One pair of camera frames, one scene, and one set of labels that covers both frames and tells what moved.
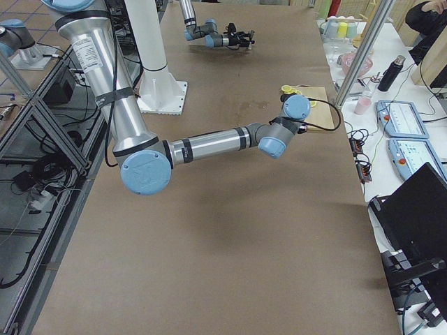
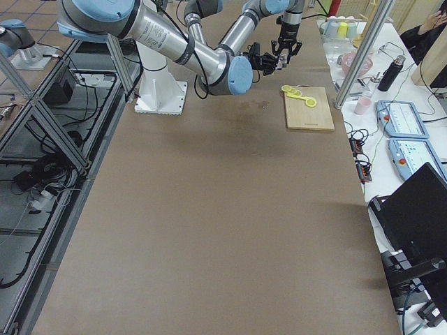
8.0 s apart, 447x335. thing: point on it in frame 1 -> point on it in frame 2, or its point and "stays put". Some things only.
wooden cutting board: [320, 114] stays put
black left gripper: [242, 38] -> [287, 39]
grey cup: [331, 28] stays put
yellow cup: [341, 30] stays put
